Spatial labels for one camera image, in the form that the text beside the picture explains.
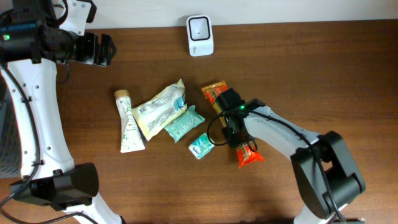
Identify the orange spaghetti package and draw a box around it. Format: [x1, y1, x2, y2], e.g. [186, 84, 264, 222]
[201, 81, 265, 168]

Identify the white tube with cork cap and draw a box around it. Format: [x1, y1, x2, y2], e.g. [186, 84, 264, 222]
[114, 90, 145, 153]

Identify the small teal tissue pack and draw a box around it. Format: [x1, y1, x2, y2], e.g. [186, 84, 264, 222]
[188, 133, 215, 160]

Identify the grey plastic mesh basket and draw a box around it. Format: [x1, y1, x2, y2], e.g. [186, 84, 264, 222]
[0, 81, 22, 179]

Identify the white barcode scanner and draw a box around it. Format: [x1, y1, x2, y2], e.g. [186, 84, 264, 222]
[186, 15, 214, 57]

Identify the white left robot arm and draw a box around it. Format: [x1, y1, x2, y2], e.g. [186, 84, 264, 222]
[1, 1, 123, 223]

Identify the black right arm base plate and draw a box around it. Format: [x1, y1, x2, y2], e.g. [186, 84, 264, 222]
[328, 218, 366, 224]

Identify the teal wet wipes pack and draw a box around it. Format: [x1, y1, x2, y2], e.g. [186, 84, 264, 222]
[164, 105, 205, 143]

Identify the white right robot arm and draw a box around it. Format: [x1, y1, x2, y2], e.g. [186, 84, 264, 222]
[215, 88, 366, 223]

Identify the cream yellow food pouch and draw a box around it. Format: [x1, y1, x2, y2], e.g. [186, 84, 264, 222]
[132, 78, 187, 141]

